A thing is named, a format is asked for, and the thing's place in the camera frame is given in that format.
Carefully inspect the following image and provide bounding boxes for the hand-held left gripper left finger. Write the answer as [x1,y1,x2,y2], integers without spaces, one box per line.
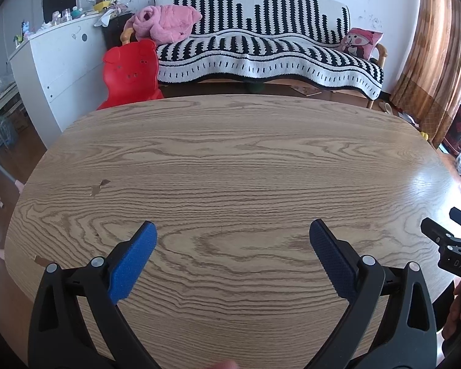
[28,221,158,369]

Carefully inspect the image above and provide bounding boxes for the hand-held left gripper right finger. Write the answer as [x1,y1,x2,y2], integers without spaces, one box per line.
[309,218,436,369]

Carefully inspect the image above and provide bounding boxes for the person's right hand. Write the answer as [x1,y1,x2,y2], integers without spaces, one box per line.
[443,280,461,341]

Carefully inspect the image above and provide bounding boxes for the dark red stand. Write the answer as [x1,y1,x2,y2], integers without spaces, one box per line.
[443,104,461,154]

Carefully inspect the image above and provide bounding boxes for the brown curtain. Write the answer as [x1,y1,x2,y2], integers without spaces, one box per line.
[390,0,461,150]

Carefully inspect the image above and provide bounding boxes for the cardboard scrap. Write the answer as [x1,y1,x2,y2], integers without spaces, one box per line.
[290,85,331,97]

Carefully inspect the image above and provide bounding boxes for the wooden sofa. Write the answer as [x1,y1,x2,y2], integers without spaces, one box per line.
[119,27,389,109]

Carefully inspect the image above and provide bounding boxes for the red plastic chair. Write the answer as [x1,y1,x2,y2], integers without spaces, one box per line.
[97,39,166,111]

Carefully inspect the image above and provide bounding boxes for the white rack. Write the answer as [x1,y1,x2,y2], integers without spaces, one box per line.
[0,81,27,150]

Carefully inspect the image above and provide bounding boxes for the white cabinet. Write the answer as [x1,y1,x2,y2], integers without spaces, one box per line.
[8,13,112,145]

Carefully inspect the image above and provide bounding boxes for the pink cartoon cushion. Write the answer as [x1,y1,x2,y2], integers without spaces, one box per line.
[339,28,384,60]

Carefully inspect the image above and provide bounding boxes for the black white striped blanket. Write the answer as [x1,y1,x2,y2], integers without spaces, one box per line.
[154,0,385,101]

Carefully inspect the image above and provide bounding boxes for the pink cloth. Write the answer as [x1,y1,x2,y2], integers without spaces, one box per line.
[132,5,203,45]

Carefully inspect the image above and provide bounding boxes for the row of small bottles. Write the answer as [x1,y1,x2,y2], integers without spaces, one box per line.
[13,6,89,47]

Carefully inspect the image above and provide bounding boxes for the pile of colourful toys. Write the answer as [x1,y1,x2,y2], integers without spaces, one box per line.
[88,0,129,27]

